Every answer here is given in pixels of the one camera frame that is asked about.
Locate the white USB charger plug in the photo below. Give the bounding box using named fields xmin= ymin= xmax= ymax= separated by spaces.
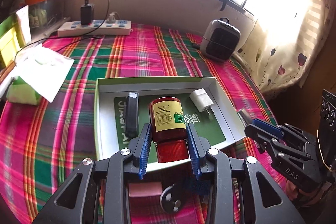
xmin=189 ymin=88 xmax=214 ymax=120

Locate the white power strip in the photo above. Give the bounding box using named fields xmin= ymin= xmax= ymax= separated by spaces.
xmin=57 ymin=20 xmax=131 ymax=37

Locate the white paper sheet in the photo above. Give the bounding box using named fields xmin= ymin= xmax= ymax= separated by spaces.
xmin=15 ymin=46 xmax=74 ymax=103

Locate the green yellow box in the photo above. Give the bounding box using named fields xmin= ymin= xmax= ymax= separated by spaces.
xmin=1 ymin=5 xmax=31 ymax=69

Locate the grey desktop fan heater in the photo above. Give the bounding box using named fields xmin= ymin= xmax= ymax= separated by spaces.
xmin=199 ymin=18 xmax=241 ymax=62

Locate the black disc with magnets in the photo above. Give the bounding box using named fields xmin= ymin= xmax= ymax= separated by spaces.
xmin=159 ymin=183 xmax=186 ymax=214

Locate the green cardboard tray box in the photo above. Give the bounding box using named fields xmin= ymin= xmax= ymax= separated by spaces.
xmin=94 ymin=77 xmax=245 ymax=160

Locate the red bottle yellow label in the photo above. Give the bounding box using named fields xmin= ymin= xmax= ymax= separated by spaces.
xmin=149 ymin=97 xmax=189 ymax=163

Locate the black rectangular device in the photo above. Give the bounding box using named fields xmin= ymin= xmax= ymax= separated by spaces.
xmin=124 ymin=92 xmax=139 ymax=139

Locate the plaid tablecloth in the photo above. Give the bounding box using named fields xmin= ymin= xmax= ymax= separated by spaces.
xmin=1 ymin=24 xmax=276 ymax=223

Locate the black charger with cable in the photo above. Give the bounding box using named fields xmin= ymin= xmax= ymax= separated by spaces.
xmin=14 ymin=0 xmax=110 ymax=65

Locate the cream heart pattern curtain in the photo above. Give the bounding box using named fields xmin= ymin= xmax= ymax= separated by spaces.
xmin=236 ymin=0 xmax=335 ymax=98

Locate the blue USB card reader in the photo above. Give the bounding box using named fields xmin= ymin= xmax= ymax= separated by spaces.
xmin=183 ymin=178 xmax=211 ymax=196

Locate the green tissue packet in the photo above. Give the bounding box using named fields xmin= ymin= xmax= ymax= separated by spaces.
xmin=6 ymin=77 xmax=42 ymax=105

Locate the silver rectangular lighter bar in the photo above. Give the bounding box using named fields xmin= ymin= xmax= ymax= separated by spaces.
xmin=237 ymin=109 xmax=253 ymax=127

